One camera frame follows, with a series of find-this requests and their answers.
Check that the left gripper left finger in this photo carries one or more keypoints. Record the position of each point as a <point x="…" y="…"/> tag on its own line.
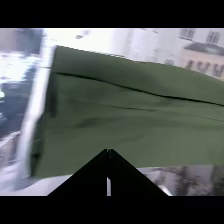
<point x="86" y="180"/>

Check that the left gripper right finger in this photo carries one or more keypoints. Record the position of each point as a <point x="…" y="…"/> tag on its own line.
<point x="130" y="180"/>

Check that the olive green T-shirt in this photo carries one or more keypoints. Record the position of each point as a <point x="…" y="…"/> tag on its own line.
<point x="133" y="116"/>

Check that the silver frame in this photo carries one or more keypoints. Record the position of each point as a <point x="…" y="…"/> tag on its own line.
<point x="33" y="110"/>

